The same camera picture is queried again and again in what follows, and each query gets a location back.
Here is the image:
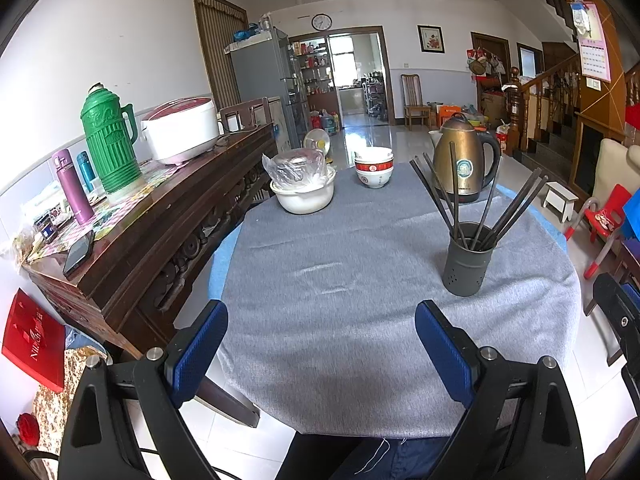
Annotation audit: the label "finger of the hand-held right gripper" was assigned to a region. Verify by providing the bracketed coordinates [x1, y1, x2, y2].
[592, 272, 640, 411]

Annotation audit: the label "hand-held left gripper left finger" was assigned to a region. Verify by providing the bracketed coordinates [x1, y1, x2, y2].
[56, 300, 229, 480]

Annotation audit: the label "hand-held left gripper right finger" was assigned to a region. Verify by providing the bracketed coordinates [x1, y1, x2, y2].
[415, 300, 586, 480]

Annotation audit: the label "dark grey chopstick holder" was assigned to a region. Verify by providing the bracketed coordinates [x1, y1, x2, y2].
[442, 221, 497, 297]

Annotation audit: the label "bunch of dark chopsticks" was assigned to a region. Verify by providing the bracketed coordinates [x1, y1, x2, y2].
[409, 141, 550, 252]

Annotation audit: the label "blue table cover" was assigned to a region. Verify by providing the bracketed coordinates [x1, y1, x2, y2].
[211, 182, 569, 308]

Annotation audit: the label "red child chair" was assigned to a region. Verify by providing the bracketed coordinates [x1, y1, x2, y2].
[565, 184, 633, 278]

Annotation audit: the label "dark wooden sideboard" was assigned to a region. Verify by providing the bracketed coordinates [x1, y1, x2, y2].
[22, 122, 281, 361]

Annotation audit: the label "small white stool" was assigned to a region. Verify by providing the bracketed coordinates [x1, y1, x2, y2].
[541, 181, 580, 224]

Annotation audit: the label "person's dark blue pants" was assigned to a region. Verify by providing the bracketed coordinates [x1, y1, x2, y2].
[275, 432, 466, 480]

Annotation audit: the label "grey tablecloth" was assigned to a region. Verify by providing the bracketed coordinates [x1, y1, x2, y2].
[220, 152, 583, 438]

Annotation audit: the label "cream armchair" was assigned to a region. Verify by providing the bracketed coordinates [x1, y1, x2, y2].
[592, 137, 640, 211]

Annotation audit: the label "black phone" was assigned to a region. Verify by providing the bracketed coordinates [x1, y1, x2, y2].
[62, 230, 96, 277]

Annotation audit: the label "red box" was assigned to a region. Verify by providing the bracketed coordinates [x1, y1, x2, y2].
[1, 288, 67, 393]

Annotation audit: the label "white pot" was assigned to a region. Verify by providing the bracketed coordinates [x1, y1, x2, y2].
[270, 167, 337, 215]

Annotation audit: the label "white bowl with red band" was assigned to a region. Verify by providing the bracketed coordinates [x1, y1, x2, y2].
[354, 147, 395, 165]
[355, 160, 396, 190]

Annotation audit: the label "gold electric kettle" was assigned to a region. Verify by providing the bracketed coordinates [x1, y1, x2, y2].
[432, 112, 502, 205]

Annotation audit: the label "clear plastic bag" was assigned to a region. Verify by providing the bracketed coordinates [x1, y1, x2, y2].
[262, 150, 331, 191]

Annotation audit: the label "purple bottle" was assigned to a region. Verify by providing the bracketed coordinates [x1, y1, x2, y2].
[51, 149, 96, 226]

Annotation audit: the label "teal bottle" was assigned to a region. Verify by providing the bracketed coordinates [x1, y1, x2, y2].
[76, 151, 97, 193]

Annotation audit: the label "green thermos jug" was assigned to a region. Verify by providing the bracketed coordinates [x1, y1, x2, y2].
[81, 84, 146, 196]

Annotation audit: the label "white rice cooker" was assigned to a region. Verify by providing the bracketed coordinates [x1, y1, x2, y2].
[141, 97, 221, 166]

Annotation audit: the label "wooden stair railing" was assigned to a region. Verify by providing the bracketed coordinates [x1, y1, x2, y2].
[502, 55, 583, 156]

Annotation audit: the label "small white fan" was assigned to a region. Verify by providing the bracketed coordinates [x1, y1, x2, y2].
[304, 129, 332, 158]

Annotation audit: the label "wooden chair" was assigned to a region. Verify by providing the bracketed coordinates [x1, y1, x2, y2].
[401, 74, 432, 131]

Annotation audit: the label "grey refrigerator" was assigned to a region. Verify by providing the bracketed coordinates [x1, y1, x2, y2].
[230, 27, 311, 151]

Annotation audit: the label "brown wooden door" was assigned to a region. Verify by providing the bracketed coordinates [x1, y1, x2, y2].
[192, 0, 250, 111]

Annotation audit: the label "wall calendar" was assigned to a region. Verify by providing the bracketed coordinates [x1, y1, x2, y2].
[570, 0, 612, 92]

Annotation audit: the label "framed wall picture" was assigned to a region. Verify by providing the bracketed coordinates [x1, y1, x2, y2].
[418, 25, 446, 54]

